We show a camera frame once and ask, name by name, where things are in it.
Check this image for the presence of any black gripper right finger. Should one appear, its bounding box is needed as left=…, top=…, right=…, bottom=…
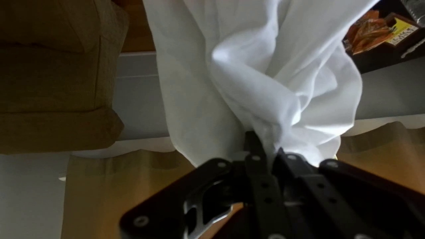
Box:
left=271, top=146, right=425, bottom=239

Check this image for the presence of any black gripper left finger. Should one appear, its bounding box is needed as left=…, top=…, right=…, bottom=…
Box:
left=118, top=131, right=294, bottom=239

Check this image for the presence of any white cloth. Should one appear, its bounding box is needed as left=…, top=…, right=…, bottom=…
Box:
left=140, top=0, right=379, bottom=168

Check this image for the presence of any black low table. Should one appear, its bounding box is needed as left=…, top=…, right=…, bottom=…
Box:
left=344, top=0, right=425, bottom=75

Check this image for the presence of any narrow mustard curtain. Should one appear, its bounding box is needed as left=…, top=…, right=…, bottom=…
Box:
left=61, top=121, right=425, bottom=239

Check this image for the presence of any yellow book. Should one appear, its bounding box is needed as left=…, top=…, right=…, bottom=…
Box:
left=386, top=18, right=419, bottom=48

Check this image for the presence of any clear plastic bottle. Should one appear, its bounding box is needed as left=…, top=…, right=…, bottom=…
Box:
left=403, top=0, right=425, bottom=26

